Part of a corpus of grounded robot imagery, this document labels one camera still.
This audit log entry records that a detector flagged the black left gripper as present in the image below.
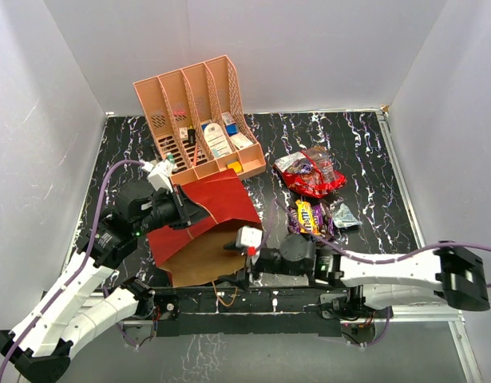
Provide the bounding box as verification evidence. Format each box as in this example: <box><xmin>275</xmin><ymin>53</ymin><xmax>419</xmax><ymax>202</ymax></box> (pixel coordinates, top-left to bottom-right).
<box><xmin>134</xmin><ymin>183</ymin><xmax>211</xmax><ymax>235</ymax></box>

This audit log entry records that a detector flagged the red brown paper bag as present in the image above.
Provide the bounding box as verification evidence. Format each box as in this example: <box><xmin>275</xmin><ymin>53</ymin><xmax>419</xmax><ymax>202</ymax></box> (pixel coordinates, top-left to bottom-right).
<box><xmin>147</xmin><ymin>170</ymin><xmax>262</xmax><ymax>288</ymax></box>

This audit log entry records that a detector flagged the purple brown snack packet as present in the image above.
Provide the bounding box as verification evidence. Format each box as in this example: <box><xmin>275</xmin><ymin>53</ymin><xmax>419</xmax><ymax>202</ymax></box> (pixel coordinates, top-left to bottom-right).
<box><xmin>287</xmin><ymin>206</ymin><xmax>300</xmax><ymax>234</ymax></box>

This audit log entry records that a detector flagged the yellow snack packet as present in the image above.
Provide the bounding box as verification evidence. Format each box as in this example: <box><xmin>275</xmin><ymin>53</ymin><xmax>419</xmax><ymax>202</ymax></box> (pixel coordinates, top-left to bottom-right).
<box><xmin>295</xmin><ymin>199</ymin><xmax>322</xmax><ymax>235</ymax></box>

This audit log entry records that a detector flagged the silver grey snack packet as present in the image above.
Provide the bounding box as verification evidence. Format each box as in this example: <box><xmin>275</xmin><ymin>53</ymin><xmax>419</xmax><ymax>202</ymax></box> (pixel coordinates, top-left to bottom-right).
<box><xmin>332</xmin><ymin>203</ymin><xmax>362</xmax><ymax>229</ymax></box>

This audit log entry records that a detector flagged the red snack packet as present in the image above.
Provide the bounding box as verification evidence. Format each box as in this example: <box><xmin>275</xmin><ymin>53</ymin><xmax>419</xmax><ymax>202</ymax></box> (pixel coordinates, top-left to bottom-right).
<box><xmin>274</xmin><ymin>146</ymin><xmax>346</xmax><ymax>199</ymax></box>

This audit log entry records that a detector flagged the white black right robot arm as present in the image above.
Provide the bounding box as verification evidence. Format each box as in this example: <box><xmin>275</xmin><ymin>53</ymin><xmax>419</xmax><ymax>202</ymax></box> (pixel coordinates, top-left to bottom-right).
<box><xmin>218</xmin><ymin>235</ymin><xmax>490</xmax><ymax>317</ymax></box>

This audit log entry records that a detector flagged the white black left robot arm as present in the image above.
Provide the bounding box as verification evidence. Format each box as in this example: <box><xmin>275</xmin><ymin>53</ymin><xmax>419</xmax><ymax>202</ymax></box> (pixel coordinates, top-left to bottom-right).
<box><xmin>0</xmin><ymin>181</ymin><xmax>209</xmax><ymax>382</ymax></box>

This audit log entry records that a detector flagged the green white tube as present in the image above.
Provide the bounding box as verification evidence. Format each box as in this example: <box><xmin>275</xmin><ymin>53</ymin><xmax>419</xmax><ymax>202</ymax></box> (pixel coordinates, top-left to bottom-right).
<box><xmin>167</xmin><ymin>152</ymin><xmax>176</xmax><ymax>166</ymax></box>

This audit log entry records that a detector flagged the yellow box in organizer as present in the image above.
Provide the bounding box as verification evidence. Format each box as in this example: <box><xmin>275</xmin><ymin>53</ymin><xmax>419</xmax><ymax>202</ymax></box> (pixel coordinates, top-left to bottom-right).
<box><xmin>226</xmin><ymin>160</ymin><xmax>243</xmax><ymax>174</ymax></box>

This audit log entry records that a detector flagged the black marker in organizer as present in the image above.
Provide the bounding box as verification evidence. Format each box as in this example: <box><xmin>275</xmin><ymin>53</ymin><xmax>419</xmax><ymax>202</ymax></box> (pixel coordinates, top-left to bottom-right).
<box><xmin>188</xmin><ymin>127</ymin><xmax>196</xmax><ymax>146</ymax></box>

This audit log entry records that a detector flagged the white label card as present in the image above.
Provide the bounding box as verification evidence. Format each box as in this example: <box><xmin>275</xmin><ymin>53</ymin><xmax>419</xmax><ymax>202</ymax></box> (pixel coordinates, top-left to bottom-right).
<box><xmin>204</xmin><ymin>123</ymin><xmax>232</xmax><ymax>158</ymax></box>

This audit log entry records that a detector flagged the white small box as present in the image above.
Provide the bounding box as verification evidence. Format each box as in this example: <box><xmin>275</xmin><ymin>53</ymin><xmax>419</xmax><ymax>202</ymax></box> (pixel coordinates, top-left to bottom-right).
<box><xmin>230</xmin><ymin>132</ymin><xmax>254</xmax><ymax>150</ymax></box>

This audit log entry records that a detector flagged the pink plastic desk organizer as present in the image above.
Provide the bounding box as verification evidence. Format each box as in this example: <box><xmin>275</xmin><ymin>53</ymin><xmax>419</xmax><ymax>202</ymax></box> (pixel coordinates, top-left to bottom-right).
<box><xmin>133</xmin><ymin>55</ymin><xmax>266</xmax><ymax>184</ymax></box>

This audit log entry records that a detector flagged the blue small box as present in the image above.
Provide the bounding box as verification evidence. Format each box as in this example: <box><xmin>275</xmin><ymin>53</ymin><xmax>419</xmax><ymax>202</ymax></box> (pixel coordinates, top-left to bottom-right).
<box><xmin>226</xmin><ymin>124</ymin><xmax>239</xmax><ymax>136</ymax></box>

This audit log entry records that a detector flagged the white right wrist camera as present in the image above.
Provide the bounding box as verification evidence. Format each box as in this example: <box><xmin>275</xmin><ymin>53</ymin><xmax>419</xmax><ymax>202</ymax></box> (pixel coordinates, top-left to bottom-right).
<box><xmin>236</xmin><ymin>226</ymin><xmax>263</xmax><ymax>257</ymax></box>

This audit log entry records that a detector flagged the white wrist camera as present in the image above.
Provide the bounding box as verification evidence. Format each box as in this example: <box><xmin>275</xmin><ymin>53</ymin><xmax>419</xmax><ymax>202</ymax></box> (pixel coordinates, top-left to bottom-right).
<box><xmin>236</xmin><ymin>226</ymin><xmax>263</xmax><ymax>257</ymax></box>
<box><xmin>145</xmin><ymin>160</ymin><xmax>174</xmax><ymax>193</ymax></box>

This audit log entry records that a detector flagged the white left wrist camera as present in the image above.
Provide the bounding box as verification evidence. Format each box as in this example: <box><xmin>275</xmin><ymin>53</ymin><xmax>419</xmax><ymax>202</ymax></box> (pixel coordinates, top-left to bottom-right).
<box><xmin>145</xmin><ymin>160</ymin><xmax>174</xmax><ymax>193</ymax></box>

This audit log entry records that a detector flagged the black mounting base rail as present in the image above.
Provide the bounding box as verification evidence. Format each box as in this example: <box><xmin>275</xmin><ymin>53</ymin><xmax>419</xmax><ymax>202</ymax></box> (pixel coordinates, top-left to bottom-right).
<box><xmin>154</xmin><ymin>286</ymin><xmax>393</xmax><ymax>337</ymax></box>

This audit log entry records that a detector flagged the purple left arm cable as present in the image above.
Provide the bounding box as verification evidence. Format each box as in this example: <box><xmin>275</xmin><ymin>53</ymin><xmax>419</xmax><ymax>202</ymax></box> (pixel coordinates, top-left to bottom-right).
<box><xmin>0</xmin><ymin>160</ymin><xmax>153</xmax><ymax>383</ymax></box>

